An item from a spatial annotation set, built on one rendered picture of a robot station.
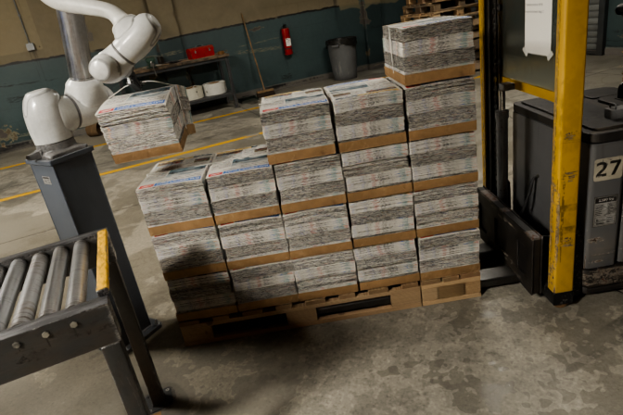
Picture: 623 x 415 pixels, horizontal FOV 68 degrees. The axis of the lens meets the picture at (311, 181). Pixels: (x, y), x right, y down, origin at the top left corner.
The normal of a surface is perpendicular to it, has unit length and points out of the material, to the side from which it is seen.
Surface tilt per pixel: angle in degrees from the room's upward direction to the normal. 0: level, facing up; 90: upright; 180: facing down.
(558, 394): 0
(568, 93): 90
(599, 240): 90
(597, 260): 90
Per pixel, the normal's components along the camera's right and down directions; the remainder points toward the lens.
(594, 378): -0.15, -0.92
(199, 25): 0.40, 0.27
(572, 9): 0.07, 0.35
